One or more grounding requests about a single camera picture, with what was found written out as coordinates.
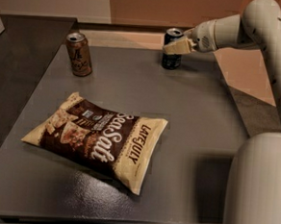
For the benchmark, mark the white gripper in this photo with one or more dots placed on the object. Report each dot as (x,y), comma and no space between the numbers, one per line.
(202,37)

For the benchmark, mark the black pepsi can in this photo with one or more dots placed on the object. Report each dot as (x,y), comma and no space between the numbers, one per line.
(171,61)

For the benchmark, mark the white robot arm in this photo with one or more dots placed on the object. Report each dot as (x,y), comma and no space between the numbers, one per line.
(253,194)

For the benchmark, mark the brown soda can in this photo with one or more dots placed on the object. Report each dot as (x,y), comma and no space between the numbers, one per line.
(78,51)

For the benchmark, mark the sea salt chips bag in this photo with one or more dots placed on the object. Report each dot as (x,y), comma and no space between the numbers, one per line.
(116,144)

